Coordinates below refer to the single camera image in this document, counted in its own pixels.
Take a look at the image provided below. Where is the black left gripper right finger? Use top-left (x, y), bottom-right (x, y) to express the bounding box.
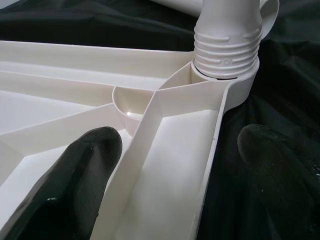
top-left (237, 123), bottom-right (320, 240)

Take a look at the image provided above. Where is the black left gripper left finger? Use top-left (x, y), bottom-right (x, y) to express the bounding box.
top-left (0, 126), bottom-right (123, 240)

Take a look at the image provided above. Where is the white plastic table top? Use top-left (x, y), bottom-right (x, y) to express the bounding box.
top-left (0, 39), bottom-right (261, 240)

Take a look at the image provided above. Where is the white plastic table leg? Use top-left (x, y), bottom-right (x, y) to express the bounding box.
top-left (192, 0), bottom-right (263, 79)
top-left (154, 0), bottom-right (281, 41)

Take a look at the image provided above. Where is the black table cloth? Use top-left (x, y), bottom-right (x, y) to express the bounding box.
top-left (0, 0), bottom-right (320, 240)

